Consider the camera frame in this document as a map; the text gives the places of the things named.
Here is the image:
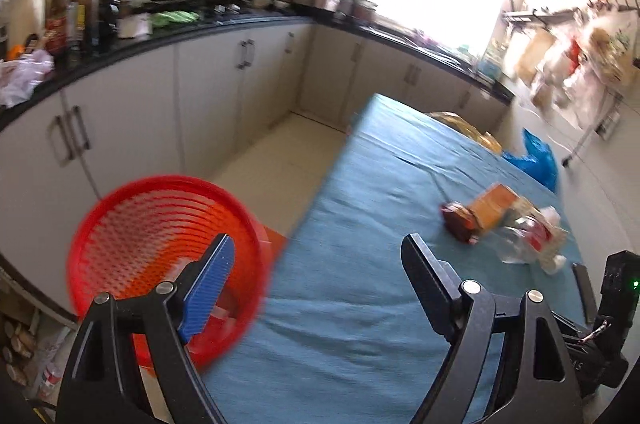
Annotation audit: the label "black kitchen countertop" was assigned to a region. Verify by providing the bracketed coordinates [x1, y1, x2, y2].
[1, 12, 514, 128]

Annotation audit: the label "orange plastic stool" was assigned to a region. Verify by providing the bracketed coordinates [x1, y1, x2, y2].
[264, 225, 288, 262]

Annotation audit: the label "red plastic mesh basket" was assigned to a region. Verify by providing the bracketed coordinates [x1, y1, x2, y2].
[66, 176, 273, 370]

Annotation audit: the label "hanging bags on rack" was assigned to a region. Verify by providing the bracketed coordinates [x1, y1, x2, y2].
[502, 0, 639, 131]

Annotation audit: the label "blue table cloth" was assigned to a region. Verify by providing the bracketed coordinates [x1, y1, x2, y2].
[203, 95, 584, 423]

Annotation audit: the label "dark sauce bottle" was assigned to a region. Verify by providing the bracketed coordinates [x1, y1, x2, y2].
[99, 0, 122, 53]

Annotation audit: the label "white small container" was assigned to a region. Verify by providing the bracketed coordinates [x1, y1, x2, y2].
[118, 13, 153, 39]

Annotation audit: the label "yellow plastic bag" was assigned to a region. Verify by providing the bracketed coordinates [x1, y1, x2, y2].
[428, 112, 502, 154]

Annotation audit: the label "green cloth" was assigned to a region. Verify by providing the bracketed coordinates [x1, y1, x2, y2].
[150, 11, 200, 29]

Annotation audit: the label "dark red snack packet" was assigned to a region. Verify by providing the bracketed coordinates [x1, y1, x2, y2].
[439, 202, 480, 244]

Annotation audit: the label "pink white plastic bag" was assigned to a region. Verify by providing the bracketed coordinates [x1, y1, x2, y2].
[0, 50, 54, 109]

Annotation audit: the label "blue plastic bag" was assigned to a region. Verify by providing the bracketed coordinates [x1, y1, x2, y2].
[502, 129, 559, 192]

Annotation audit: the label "orange cardboard box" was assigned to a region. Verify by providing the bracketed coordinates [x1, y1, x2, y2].
[468, 183, 518, 232]

